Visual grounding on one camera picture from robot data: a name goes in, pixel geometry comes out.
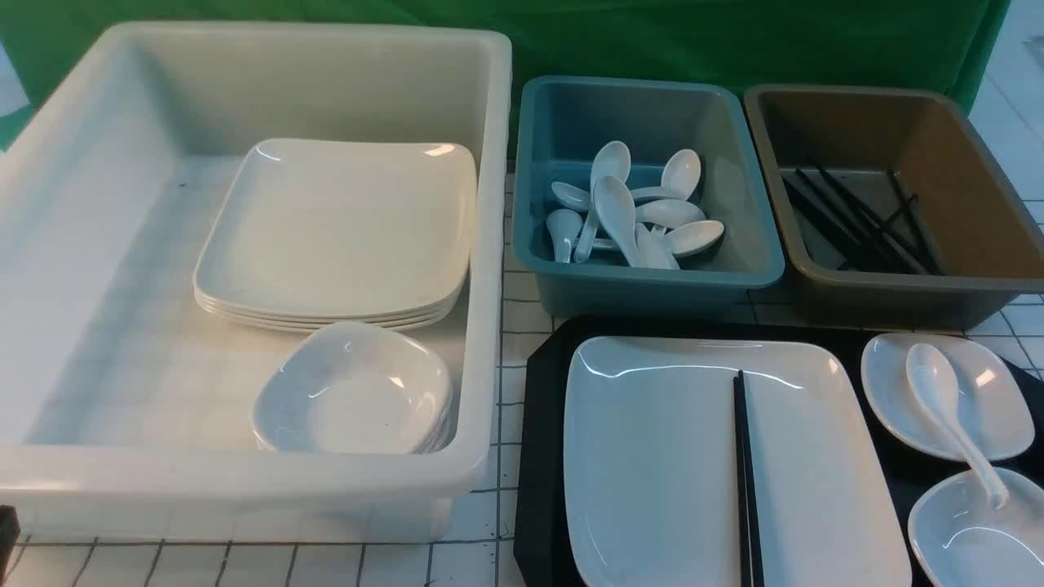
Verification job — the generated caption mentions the large white square plate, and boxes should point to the large white square plate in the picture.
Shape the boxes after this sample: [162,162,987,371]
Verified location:
[563,337,914,586]

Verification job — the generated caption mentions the black chopstick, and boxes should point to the black chopstick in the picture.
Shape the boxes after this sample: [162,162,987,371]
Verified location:
[733,371,753,586]
[742,371,765,586]

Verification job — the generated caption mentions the white ceramic soup spoon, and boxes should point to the white ceramic soup spoon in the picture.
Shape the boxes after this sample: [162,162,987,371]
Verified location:
[905,343,1010,510]

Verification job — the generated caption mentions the white bowl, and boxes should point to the white bowl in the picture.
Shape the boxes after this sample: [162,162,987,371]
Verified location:
[860,332,1036,463]
[907,467,1043,586]

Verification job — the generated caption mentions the teal plastic bin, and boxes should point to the teal plastic bin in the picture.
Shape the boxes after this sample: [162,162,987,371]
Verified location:
[512,77,785,316]

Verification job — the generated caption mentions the white spoons in bin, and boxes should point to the white spoons in bin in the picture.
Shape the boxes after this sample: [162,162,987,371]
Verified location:
[545,140,726,271]

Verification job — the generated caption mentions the stack of white bowls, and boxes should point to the stack of white bowls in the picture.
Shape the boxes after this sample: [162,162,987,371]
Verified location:
[250,322,454,456]

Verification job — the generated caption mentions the stack of white plates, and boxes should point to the stack of white plates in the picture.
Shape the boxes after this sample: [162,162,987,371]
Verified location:
[192,138,478,330]

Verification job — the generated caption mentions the black serving tray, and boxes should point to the black serving tray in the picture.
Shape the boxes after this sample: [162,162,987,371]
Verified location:
[514,316,1043,586]

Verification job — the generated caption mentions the large white plastic tub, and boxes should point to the large white plastic tub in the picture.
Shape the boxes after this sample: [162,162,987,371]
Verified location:
[1,21,512,543]

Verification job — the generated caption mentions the black chopsticks in bin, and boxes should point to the black chopsticks in bin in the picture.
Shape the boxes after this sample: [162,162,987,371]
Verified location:
[782,160,944,276]

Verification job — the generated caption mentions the brown plastic bin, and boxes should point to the brown plastic bin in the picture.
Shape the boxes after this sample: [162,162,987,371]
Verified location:
[743,83,1043,330]

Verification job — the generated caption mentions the green cloth backdrop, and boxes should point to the green cloth backdrop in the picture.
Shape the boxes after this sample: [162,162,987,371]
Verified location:
[2,1,1011,150]

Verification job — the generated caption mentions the dark object bottom left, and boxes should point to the dark object bottom left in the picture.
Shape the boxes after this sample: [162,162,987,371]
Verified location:
[0,504,21,585]

